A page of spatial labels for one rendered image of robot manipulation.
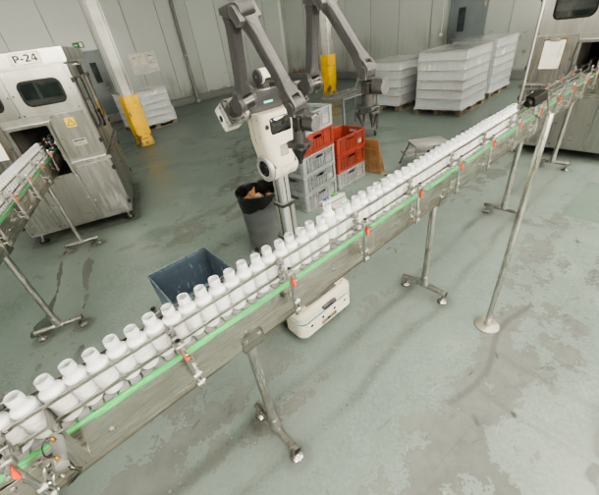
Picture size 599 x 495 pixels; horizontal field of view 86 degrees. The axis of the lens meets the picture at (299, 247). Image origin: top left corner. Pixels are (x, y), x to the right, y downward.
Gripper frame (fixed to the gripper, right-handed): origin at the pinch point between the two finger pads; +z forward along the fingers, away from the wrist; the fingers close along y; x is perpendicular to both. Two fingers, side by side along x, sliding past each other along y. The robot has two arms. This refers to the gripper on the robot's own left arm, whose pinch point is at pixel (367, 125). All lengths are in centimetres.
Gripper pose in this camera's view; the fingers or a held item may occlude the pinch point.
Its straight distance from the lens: 174.8
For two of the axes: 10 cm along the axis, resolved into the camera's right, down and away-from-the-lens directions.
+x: -7.3, 4.6, -5.0
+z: 1.3, 8.2, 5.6
